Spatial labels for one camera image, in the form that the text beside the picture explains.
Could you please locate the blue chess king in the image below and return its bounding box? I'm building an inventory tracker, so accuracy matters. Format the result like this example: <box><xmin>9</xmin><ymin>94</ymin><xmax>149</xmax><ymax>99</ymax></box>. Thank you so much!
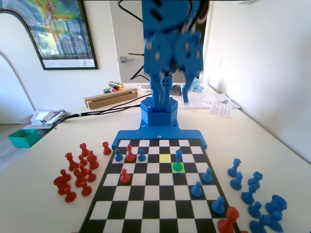
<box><xmin>173</xmin><ymin>149</ymin><xmax>185</xmax><ymax>172</ymax></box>

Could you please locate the red chess bishop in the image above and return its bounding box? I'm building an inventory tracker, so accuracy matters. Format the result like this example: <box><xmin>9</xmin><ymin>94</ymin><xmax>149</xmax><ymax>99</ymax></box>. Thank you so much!
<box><xmin>125</xmin><ymin>144</ymin><xmax>137</xmax><ymax>163</ymax></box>
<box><xmin>73</xmin><ymin>168</ymin><xmax>86</xmax><ymax>187</ymax></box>

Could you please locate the red chess rook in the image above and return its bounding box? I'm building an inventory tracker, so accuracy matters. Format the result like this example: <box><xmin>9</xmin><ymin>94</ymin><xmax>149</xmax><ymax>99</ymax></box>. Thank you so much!
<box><xmin>79</xmin><ymin>143</ymin><xmax>90</xmax><ymax>157</ymax></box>
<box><xmin>102</xmin><ymin>141</ymin><xmax>112</xmax><ymax>156</ymax></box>

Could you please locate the blue chess queen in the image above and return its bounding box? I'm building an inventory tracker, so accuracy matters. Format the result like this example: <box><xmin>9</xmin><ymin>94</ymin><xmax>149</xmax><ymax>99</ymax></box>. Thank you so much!
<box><xmin>227</xmin><ymin>158</ymin><xmax>242</xmax><ymax>178</ymax></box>

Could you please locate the red chess queen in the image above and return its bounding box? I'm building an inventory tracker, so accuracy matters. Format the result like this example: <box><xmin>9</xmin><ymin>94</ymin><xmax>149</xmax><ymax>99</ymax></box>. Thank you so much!
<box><xmin>65</xmin><ymin>152</ymin><xmax>79</xmax><ymax>172</ymax></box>

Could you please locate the red chess king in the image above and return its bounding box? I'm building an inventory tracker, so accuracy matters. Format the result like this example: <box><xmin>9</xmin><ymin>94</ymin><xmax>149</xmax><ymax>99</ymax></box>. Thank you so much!
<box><xmin>217</xmin><ymin>206</ymin><xmax>241</xmax><ymax>233</ymax></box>

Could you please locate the white door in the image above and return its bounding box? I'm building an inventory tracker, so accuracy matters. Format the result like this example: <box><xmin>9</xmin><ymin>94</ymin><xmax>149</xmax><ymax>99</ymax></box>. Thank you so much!
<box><xmin>109</xmin><ymin>0</ymin><xmax>198</xmax><ymax>83</ymax></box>

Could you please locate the blue white patterned pouch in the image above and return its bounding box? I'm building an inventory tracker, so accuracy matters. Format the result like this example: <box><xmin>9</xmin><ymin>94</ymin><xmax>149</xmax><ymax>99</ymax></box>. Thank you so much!
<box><xmin>187</xmin><ymin>77</ymin><xmax>205</xmax><ymax>94</ymax></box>

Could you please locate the black flat device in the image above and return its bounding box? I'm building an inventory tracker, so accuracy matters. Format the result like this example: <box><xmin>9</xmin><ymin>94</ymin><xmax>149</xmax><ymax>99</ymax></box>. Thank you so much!
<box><xmin>170</xmin><ymin>83</ymin><xmax>183</xmax><ymax>97</ymax></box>

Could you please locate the white plastic bag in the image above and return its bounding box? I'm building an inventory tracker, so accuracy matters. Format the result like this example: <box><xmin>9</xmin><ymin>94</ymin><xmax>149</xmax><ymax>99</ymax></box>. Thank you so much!
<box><xmin>181</xmin><ymin>88</ymin><xmax>242</xmax><ymax>109</ymax></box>

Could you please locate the colorful marker set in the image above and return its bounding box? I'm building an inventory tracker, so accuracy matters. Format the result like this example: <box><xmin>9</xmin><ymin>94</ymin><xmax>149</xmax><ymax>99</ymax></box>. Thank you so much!
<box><xmin>103</xmin><ymin>86</ymin><xmax>127</xmax><ymax>94</ymax></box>

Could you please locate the long cardboard box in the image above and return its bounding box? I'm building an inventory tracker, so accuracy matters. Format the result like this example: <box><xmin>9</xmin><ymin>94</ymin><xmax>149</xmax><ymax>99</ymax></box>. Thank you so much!
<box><xmin>83</xmin><ymin>87</ymin><xmax>138</xmax><ymax>110</ymax></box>

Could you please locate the printed paper sheet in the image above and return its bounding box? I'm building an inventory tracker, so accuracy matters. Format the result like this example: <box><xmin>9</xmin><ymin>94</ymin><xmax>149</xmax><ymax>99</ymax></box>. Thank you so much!
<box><xmin>208</xmin><ymin>101</ymin><xmax>234</xmax><ymax>119</ymax></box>

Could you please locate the framed map poster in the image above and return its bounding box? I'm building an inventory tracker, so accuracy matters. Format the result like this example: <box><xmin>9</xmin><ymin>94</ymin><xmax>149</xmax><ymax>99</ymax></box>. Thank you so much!
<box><xmin>0</xmin><ymin>0</ymin><xmax>99</xmax><ymax>70</ymax></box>

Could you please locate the pile of silver packets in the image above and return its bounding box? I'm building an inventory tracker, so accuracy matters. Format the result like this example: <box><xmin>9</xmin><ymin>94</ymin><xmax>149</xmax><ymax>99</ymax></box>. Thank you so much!
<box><xmin>30</xmin><ymin>109</ymin><xmax>67</xmax><ymax>126</ymax></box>

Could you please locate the black white chessboard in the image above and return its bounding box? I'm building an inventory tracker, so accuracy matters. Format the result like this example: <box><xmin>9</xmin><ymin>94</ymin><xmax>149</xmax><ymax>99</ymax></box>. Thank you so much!
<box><xmin>79</xmin><ymin>138</ymin><xmax>241</xmax><ymax>233</ymax></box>

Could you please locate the white arched panel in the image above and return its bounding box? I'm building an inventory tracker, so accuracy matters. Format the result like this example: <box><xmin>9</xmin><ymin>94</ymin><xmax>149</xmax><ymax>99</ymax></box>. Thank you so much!
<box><xmin>0</xmin><ymin>9</ymin><xmax>44</xmax><ymax>125</ymax></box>

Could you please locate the green plastic bin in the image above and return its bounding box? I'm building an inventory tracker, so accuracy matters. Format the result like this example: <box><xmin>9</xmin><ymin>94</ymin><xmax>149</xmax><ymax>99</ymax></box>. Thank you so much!
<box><xmin>8</xmin><ymin>128</ymin><xmax>41</xmax><ymax>148</ymax></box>

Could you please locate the black table cable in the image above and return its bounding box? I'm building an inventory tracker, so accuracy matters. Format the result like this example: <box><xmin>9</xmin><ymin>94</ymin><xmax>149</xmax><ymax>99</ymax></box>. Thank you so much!
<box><xmin>80</xmin><ymin>105</ymin><xmax>143</xmax><ymax>117</ymax></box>
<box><xmin>54</xmin><ymin>96</ymin><xmax>144</xmax><ymax>129</ymax></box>

